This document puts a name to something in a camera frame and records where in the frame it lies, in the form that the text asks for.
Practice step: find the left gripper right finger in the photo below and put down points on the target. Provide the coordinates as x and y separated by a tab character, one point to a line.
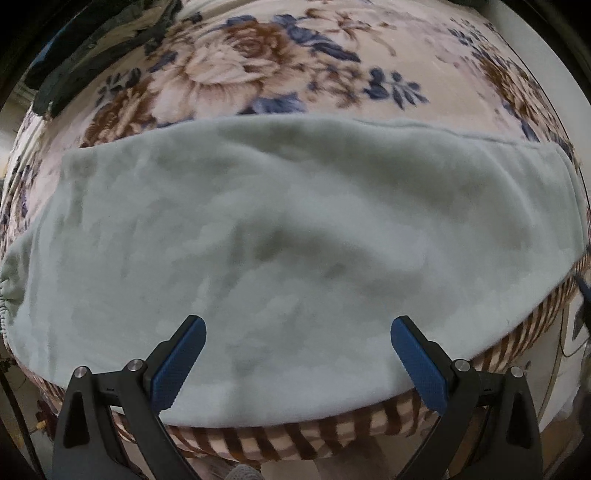
508	445

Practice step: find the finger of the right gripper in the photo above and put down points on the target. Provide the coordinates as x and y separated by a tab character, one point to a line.
585	291

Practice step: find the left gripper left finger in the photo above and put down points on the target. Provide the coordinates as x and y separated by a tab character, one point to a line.
87	445

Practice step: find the light green fleece pants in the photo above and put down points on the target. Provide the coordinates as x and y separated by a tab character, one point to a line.
298	239

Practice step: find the floral bed blanket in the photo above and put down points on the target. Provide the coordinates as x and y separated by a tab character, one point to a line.
378	60

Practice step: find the white headboard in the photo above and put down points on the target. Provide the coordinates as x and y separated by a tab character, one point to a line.
560	85

